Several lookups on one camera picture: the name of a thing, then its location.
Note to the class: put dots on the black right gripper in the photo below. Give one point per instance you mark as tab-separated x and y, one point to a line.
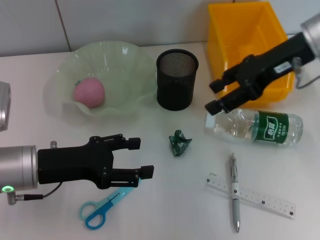
265	70

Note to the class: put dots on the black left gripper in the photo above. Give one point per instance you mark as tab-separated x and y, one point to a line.
72	165

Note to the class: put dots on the green plastic wrapper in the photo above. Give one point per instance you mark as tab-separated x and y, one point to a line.
178	145

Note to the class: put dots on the clear green-label water bottle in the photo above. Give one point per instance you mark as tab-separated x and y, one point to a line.
250	127

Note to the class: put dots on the pink peach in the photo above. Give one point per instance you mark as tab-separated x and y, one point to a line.
90	92

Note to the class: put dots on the black mesh pen cup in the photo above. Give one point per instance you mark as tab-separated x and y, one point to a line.
176	87

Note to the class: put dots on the blue scissors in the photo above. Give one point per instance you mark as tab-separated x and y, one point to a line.
98	212

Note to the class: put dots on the pale green glass fruit plate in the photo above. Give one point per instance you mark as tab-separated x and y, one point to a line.
120	75

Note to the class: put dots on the grey ballpoint pen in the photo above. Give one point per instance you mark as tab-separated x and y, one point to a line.
235	207

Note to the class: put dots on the transparent plastic ruler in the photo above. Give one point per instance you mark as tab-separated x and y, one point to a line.
265	200

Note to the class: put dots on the yellow plastic bin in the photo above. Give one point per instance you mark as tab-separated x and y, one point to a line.
237	30

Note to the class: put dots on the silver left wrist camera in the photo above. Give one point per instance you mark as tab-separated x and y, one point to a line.
4	107

